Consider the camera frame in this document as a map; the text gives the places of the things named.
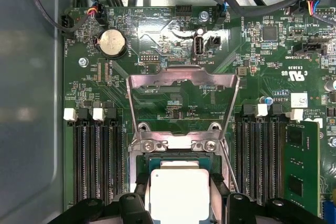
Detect thin wire locking lever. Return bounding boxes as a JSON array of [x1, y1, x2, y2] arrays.
[[220, 138, 240, 193]]

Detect coloured fan wires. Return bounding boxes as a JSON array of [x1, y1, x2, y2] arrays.
[[306, 0, 321, 16]]

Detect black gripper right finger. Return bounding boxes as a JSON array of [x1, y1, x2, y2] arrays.
[[209, 173, 328, 224]]

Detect green RAM stick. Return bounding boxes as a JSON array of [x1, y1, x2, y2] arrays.
[[285, 120, 321, 224]]

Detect metal socket cover frame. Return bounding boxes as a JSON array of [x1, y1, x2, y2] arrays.
[[125, 65, 241, 154]]

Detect silver square CPU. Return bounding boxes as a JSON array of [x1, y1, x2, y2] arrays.
[[147, 155, 212, 224]]

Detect grey black cable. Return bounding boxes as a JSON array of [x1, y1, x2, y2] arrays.
[[23, 0, 79, 35]]

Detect green motherboard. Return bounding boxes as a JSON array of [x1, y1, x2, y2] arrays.
[[61, 5, 336, 224]]

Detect round coin battery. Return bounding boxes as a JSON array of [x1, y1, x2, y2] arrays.
[[97, 28, 128, 58]]

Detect square black chip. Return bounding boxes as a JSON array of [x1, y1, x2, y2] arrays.
[[261, 25, 278, 41]]

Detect CPU socket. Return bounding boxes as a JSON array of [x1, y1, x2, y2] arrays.
[[128, 123, 228, 224]]

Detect white label sticker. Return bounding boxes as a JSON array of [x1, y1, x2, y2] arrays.
[[290, 92, 308, 109]]

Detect internal USB port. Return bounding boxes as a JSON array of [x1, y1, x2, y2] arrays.
[[193, 35, 205, 61]]

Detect black open PC case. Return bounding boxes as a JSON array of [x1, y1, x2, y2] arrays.
[[0, 0, 336, 224]]

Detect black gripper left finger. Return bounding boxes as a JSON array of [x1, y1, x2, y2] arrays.
[[61, 173, 155, 224]]

